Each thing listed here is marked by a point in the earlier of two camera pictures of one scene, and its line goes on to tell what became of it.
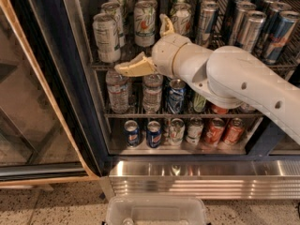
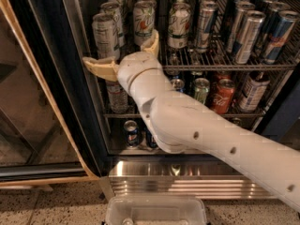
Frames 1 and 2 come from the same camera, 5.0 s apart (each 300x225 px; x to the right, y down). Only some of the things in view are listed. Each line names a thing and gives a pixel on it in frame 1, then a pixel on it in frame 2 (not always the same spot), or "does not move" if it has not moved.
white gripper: (164, 54) -> (135, 67)
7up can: (144, 23) does not move
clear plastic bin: (156, 210) does not move
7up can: (106, 37) does not move
